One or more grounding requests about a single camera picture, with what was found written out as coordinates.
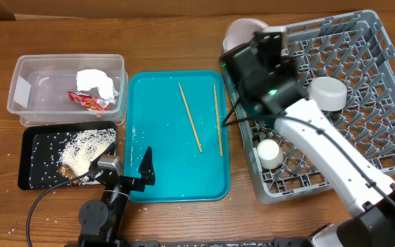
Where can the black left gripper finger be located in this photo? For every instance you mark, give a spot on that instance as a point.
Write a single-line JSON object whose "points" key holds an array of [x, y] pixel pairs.
{"points": [[146, 169], [110, 150]]}

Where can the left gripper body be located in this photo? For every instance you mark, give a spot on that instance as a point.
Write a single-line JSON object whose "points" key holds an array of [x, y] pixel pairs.
{"points": [[132, 184]]}

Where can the pink round plate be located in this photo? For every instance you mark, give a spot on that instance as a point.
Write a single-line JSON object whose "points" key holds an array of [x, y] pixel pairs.
{"points": [[241, 31]]}

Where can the brown food scrap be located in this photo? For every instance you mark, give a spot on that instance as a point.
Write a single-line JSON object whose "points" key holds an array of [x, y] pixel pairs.
{"points": [[67, 172]]}

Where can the red snack wrapper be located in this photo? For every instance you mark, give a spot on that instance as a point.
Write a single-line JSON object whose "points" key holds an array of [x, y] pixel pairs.
{"points": [[88, 101]]}

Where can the wooden chopstick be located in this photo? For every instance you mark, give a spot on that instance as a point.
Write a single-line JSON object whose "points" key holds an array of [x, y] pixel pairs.
{"points": [[190, 118], [217, 120]]}

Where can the white tissue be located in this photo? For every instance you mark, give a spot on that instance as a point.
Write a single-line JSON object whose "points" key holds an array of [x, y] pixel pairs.
{"points": [[95, 79]]}

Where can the grey-white bowl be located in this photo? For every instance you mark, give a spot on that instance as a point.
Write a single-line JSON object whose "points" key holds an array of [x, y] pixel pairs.
{"points": [[329, 93]]}

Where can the cream plastic cup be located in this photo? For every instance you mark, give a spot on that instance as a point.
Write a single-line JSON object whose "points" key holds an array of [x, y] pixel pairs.
{"points": [[270, 154]]}

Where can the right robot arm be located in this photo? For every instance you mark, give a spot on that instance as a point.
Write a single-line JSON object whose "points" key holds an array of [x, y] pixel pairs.
{"points": [[268, 88]]}

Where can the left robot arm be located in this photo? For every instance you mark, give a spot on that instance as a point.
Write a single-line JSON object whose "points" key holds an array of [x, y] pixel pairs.
{"points": [[100, 220]]}

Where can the grey dishwasher rack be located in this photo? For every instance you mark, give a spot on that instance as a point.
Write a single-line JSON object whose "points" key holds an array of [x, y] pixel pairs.
{"points": [[355, 49]]}

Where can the black tray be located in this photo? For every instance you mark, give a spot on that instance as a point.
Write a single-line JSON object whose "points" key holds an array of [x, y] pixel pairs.
{"points": [[43, 147]]}

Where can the teal plastic tray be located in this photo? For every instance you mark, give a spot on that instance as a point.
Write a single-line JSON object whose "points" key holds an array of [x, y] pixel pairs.
{"points": [[157, 118]]}

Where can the clear plastic bin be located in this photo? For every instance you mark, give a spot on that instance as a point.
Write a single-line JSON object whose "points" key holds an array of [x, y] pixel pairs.
{"points": [[40, 84]]}

